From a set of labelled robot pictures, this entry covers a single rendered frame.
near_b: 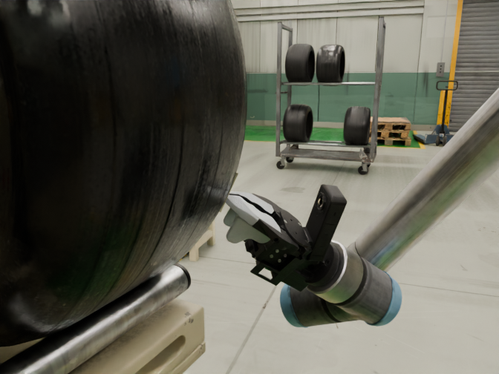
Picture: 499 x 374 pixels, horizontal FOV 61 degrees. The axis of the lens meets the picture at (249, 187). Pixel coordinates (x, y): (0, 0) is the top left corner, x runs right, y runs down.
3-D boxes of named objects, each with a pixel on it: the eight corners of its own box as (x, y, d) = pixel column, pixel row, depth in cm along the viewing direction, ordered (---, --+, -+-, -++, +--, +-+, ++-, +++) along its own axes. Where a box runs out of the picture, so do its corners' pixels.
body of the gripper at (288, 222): (246, 271, 59) (305, 302, 65) (289, 232, 56) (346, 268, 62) (239, 237, 65) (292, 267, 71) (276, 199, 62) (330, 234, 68)
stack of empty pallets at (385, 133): (411, 146, 790) (413, 122, 779) (362, 144, 817) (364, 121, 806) (408, 138, 907) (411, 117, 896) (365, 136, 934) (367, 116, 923)
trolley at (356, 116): (371, 176, 539) (383, 16, 492) (272, 169, 583) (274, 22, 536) (375, 167, 597) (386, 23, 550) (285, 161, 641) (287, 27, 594)
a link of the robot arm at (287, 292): (318, 314, 88) (368, 306, 79) (284, 338, 80) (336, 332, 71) (302, 271, 89) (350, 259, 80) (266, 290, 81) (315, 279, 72)
